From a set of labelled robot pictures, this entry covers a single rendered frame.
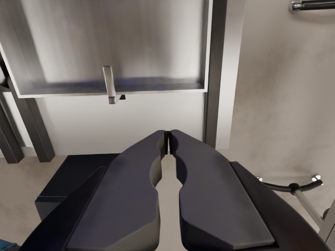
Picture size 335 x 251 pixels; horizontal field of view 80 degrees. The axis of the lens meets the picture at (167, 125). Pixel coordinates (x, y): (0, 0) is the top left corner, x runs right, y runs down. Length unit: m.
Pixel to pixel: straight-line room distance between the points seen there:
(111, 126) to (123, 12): 0.17
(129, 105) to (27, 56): 0.16
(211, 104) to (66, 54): 0.22
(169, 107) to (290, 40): 1.11
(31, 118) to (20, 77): 0.06
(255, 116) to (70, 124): 1.21
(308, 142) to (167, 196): 1.10
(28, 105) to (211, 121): 0.28
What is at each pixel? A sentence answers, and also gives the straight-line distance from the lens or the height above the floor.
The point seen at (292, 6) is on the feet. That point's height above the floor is 0.01.
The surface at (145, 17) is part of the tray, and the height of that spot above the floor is 0.88.
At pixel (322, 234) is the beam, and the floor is 0.46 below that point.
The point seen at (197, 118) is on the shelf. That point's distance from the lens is 0.34.
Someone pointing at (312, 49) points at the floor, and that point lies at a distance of 1.44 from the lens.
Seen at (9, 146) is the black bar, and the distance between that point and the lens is 0.42.
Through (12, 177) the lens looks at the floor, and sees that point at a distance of 1.96.
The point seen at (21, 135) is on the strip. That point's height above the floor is 0.88.
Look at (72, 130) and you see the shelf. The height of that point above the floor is 0.88.
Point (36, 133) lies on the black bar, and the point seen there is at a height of 0.90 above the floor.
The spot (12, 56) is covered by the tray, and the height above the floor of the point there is 0.90.
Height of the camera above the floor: 1.18
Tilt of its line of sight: 63 degrees down
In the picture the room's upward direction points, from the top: 179 degrees clockwise
